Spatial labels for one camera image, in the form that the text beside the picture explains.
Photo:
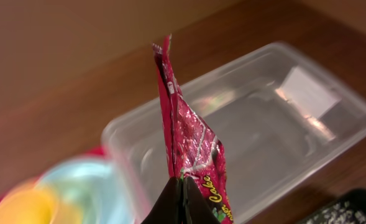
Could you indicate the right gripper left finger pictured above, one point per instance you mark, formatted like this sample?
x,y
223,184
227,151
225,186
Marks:
x,y
167,208

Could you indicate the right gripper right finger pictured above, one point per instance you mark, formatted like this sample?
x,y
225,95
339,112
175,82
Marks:
x,y
195,208

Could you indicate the red snack wrapper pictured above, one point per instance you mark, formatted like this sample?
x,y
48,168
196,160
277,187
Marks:
x,y
195,155

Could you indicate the rice food scraps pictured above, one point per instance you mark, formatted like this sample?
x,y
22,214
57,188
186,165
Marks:
x,y
338,213

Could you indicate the light blue plate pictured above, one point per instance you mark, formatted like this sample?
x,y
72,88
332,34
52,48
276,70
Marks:
x,y
95,186

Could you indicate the clear plastic bin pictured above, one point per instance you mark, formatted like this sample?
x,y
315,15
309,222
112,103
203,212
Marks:
x,y
279,115

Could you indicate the yellow plastic cup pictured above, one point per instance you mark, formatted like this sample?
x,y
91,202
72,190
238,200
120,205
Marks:
x,y
31,204

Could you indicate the black tray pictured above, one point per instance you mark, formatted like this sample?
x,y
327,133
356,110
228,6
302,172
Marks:
x,y
357,197

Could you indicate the red plastic tray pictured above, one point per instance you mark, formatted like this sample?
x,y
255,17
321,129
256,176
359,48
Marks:
x,y
94,152

